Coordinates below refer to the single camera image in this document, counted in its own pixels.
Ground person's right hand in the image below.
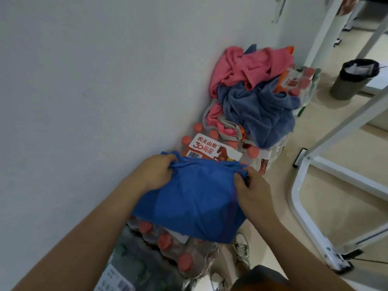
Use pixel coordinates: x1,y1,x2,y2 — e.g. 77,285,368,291
233,166,278,228

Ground person's left hand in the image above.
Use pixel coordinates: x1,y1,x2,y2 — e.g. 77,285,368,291
129,154,180,195

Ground blue t-shirt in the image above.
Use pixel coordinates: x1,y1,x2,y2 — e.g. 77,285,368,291
132,150,251,245

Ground grey-blue towel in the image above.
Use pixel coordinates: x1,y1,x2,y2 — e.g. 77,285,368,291
217,44,302,150

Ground orange t-shirt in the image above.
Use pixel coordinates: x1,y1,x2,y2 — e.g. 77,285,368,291
274,46,296,95

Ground person's left forearm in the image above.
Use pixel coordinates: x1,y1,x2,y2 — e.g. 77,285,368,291
12,178,158,291

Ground person's right forearm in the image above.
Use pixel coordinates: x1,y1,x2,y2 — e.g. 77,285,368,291
251,215,356,291

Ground person's dark shorts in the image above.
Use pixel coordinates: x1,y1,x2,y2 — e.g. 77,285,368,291
232,265,293,291

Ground white and black sneaker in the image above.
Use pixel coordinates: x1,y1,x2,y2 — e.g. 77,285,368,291
211,272,228,291
232,232,252,269

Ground stack of water bottle packs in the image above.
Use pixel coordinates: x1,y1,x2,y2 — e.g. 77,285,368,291
94,65,322,291

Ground grey trash bin black bag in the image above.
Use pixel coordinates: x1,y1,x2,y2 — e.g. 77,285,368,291
329,59,381,101

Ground white gym machine frame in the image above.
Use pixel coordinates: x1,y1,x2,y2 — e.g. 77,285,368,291
288,0,388,275

